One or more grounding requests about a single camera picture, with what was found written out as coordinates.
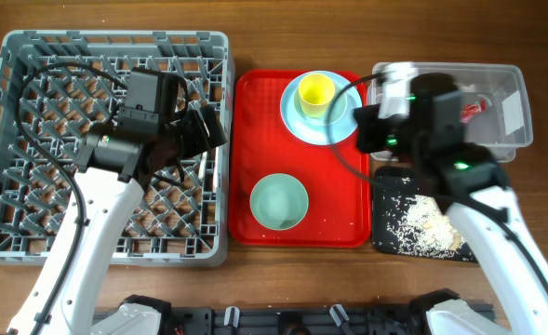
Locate red snack wrapper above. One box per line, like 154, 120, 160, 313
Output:
461, 100, 487, 123

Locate green bowl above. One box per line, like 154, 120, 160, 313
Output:
249, 173, 310, 231

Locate rice food scraps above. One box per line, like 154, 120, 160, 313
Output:
373, 193, 466, 260

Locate white napkin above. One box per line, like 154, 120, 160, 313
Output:
468, 84, 493, 111

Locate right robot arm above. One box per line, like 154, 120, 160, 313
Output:
354, 62, 548, 334

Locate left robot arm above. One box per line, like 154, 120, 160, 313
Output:
7, 67, 227, 334

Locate grey dishwasher rack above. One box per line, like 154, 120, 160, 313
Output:
0, 30, 234, 267

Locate clear plastic bin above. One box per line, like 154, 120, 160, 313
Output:
367, 61, 534, 163

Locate light blue plate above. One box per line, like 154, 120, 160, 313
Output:
280, 73, 362, 146

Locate yellow plastic cup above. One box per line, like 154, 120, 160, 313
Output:
298, 73, 336, 117

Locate black tray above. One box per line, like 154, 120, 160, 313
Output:
372, 166, 476, 262

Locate red plastic tray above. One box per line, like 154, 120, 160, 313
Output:
228, 70, 372, 248

